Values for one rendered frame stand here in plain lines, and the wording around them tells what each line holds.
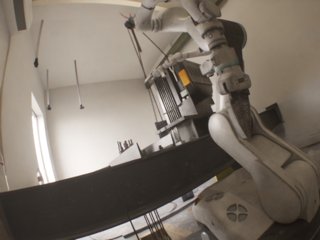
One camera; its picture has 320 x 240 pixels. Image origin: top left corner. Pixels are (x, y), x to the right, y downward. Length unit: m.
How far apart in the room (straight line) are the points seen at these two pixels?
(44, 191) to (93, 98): 3.38
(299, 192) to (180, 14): 1.02
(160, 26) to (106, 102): 3.14
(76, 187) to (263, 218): 0.79
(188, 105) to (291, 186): 1.34
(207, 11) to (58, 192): 0.85
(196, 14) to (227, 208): 0.71
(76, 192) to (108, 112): 3.22
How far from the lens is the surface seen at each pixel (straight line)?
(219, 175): 2.37
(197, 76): 1.74
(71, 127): 3.67
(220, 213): 0.70
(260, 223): 0.70
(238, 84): 0.41
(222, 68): 0.42
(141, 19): 0.93
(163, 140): 0.90
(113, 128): 3.72
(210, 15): 0.48
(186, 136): 1.61
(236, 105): 0.42
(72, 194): 0.75
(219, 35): 0.45
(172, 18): 1.01
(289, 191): 0.59
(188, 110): 1.67
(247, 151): 0.63
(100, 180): 0.75
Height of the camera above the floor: 0.64
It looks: 13 degrees up
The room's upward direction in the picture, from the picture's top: 20 degrees counter-clockwise
